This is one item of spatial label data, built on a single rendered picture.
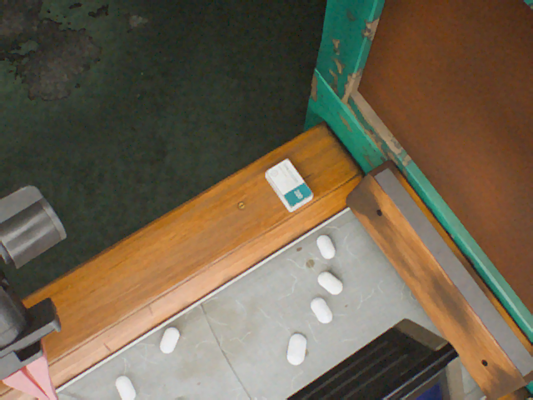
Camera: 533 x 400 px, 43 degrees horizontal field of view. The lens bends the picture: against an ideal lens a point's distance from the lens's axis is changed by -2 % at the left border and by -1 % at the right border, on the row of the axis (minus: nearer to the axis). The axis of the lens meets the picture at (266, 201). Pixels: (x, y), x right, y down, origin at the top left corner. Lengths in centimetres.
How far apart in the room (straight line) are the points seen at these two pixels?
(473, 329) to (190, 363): 34
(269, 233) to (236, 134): 92
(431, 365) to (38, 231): 39
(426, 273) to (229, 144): 104
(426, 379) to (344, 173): 46
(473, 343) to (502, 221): 16
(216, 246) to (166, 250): 6
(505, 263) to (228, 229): 34
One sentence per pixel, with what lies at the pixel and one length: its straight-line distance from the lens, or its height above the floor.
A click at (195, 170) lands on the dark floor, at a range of 175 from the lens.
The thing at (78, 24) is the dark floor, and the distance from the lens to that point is 201.
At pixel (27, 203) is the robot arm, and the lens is 69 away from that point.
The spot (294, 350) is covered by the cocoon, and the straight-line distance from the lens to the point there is 86.
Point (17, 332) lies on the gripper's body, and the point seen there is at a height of 94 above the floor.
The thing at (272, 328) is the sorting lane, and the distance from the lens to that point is 88.
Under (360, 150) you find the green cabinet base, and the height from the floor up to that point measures 79.
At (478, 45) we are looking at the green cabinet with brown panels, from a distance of 62.
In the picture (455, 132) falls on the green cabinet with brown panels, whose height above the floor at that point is 99.
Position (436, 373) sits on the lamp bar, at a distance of 52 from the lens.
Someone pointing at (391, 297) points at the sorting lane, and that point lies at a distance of 91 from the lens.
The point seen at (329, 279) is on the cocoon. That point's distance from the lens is 88.
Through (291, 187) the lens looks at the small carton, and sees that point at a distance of 89.
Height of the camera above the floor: 161
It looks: 70 degrees down
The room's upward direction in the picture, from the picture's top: 5 degrees clockwise
